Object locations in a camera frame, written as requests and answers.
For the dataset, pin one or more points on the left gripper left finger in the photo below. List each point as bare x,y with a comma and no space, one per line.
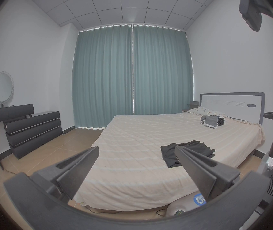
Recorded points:
79,176

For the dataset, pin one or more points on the bed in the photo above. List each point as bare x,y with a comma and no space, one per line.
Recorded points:
139,140

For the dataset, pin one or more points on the black chest of drawers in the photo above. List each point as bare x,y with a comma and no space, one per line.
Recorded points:
33,133

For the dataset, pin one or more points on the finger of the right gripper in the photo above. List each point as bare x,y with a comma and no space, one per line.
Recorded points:
270,115

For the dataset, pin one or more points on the round framed mirror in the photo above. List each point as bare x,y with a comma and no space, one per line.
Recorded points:
2,86

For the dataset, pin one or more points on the white printed pillow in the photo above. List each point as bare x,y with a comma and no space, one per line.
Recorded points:
203,110

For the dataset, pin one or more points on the black T-shirt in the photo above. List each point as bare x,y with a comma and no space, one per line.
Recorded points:
194,150

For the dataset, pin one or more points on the pile of clothes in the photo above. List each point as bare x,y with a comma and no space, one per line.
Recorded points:
210,121

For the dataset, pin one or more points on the grey bedside table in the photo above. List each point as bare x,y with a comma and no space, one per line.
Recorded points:
191,105

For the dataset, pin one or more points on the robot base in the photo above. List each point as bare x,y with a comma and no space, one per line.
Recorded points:
182,206

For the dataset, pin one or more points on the black dressing table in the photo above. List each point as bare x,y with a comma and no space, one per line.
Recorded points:
7,112

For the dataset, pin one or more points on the blue-green curtain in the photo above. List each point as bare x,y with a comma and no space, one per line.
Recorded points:
103,75
162,71

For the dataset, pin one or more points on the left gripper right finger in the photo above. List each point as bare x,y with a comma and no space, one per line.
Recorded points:
198,171

